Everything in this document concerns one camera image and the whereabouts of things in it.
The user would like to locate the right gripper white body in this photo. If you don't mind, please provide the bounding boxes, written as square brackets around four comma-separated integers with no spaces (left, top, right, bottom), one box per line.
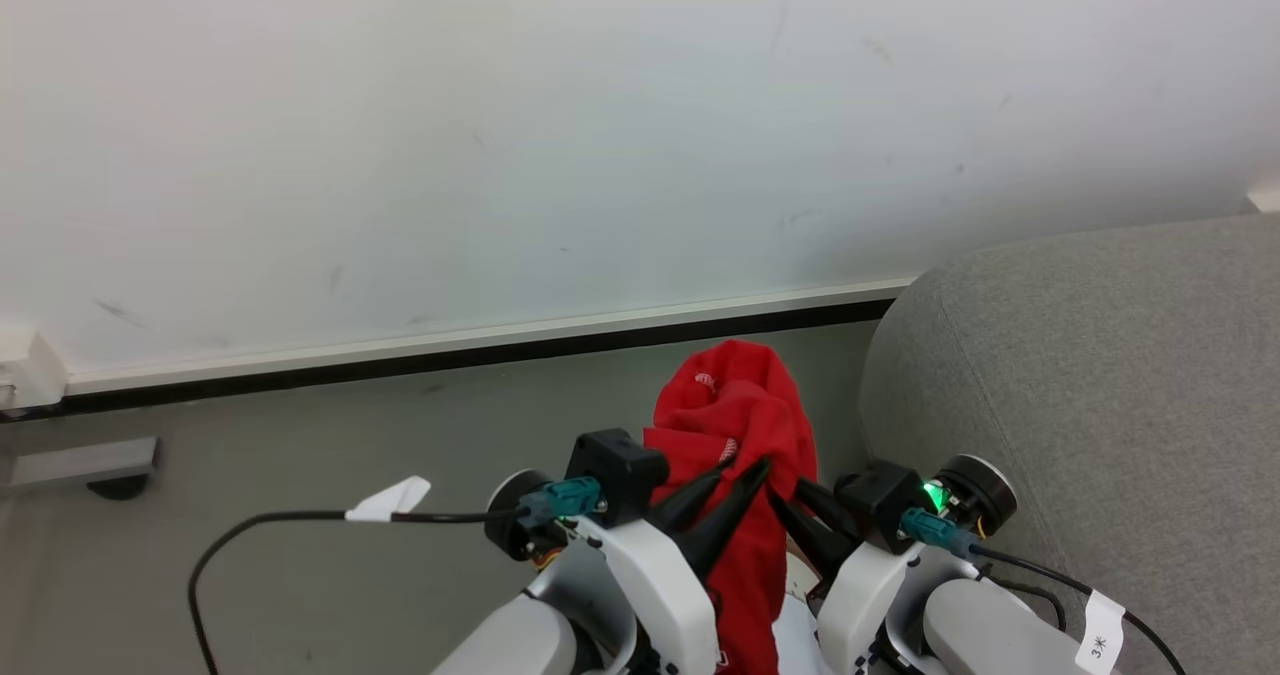
[817,542,926,675]

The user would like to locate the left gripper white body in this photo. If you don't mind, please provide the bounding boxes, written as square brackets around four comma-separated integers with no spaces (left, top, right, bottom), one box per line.
[570,515,723,675]

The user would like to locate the plain white cable tag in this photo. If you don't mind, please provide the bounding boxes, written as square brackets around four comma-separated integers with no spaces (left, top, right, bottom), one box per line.
[345,476,433,524]

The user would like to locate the white wall corner block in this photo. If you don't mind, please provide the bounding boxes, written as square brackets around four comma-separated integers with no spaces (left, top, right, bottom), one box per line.
[0,326,70,415]

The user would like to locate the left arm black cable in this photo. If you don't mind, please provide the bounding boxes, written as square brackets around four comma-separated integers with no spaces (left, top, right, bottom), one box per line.
[187,502,531,675]

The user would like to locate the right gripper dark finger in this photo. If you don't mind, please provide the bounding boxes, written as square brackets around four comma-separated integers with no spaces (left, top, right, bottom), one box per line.
[767,491,852,588]
[794,476,864,557]

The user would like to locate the white and black baseboard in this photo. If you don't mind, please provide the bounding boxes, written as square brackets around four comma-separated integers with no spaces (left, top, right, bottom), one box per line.
[0,276,917,422]

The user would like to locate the grey furniture foot with caster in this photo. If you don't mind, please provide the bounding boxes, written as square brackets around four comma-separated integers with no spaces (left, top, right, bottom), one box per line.
[0,436,161,502]

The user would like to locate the grey fabric sofa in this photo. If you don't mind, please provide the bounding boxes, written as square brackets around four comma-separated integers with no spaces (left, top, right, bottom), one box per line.
[857,213,1280,675]

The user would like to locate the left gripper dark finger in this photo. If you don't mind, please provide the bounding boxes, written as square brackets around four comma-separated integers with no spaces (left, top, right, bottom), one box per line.
[648,462,740,538]
[684,457,774,578]

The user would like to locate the white cable tag with print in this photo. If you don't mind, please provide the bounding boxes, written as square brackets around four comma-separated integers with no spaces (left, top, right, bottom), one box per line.
[1074,589,1129,675]

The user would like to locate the red clothing item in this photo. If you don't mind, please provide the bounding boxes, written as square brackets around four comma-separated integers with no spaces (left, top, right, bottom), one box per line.
[643,340,820,675]

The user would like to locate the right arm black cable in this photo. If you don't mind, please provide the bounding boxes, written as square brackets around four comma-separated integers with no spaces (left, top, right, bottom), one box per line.
[968,543,1191,675]

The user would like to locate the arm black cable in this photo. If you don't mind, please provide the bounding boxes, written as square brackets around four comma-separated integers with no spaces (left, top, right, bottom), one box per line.
[968,543,1191,675]
[187,502,531,675]

